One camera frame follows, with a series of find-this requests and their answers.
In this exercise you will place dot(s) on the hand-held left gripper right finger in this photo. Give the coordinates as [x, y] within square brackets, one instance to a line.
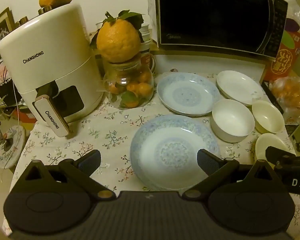
[207, 161]

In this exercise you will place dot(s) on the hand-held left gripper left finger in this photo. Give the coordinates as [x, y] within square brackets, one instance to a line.
[90, 160]

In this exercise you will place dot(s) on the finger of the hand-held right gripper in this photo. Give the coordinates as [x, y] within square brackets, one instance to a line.
[277, 153]

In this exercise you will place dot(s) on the cream bowl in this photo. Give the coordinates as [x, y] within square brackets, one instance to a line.
[267, 115]
[265, 142]

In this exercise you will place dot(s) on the blue patterned plate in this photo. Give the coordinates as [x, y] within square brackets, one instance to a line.
[170, 142]
[187, 93]

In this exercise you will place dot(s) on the white bowl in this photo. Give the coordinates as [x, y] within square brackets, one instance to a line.
[231, 117]

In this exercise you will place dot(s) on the white plate with grey swirls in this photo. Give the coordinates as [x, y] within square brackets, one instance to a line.
[240, 85]

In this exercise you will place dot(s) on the floral tablecloth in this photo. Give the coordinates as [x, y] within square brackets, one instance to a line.
[102, 130]

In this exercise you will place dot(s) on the plastic bag of tangerines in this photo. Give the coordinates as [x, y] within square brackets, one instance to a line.
[290, 97]

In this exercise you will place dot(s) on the glass jar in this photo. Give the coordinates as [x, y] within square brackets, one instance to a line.
[115, 77]

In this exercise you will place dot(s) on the pile of small tangerines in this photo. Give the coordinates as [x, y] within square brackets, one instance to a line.
[140, 87]

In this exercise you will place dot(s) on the red gift box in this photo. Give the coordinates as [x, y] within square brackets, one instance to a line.
[282, 60]

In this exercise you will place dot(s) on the olive framed white cabinet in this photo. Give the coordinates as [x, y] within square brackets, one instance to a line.
[202, 63]

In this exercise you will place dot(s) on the large leafy orange citrus fruit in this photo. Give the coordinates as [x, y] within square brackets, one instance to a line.
[117, 40]

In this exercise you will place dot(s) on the white air fryer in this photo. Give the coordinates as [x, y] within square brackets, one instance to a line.
[52, 42]

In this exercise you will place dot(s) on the black microwave oven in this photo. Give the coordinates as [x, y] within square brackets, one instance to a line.
[210, 12]

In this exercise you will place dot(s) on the picture frame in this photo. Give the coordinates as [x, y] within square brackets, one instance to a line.
[2, 27]

